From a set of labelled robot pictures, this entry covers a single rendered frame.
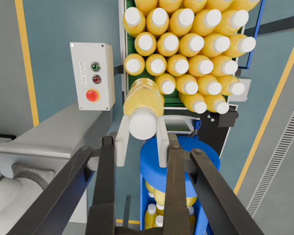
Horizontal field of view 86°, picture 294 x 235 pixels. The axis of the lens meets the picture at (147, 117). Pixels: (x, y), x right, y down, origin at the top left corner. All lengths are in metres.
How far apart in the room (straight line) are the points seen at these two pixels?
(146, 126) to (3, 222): 0.62
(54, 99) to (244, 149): 2.19
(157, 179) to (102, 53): 0.40
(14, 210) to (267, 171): 2.45
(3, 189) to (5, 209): 0.07
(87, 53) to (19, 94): 1.62
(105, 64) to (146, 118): 0.32
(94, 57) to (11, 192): 0.56
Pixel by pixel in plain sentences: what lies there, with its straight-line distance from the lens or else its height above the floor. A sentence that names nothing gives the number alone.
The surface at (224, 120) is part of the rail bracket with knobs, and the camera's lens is 0.70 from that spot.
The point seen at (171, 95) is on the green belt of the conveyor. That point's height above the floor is 0.90.
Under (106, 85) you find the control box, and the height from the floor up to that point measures 1.10.
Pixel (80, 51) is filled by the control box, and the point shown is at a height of 1.10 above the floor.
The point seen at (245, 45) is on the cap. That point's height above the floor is 1.10.
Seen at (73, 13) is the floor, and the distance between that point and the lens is 1.74.
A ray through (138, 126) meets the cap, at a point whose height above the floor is 1.39.
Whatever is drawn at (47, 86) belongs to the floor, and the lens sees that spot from 1.89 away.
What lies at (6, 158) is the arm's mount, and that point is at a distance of 0.92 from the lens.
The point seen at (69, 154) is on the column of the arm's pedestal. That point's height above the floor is 1.00.
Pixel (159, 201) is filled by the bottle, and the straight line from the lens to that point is 0.68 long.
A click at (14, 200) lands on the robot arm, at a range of 0.78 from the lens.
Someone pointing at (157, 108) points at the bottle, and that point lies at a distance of 0.24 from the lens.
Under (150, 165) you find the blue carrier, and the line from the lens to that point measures 0.52.
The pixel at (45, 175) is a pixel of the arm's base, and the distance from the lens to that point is 0.85.
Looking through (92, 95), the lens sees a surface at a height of 1.11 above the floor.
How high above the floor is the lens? 1.58
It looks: 69 degrees down
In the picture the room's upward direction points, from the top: 179 degrees clockwise
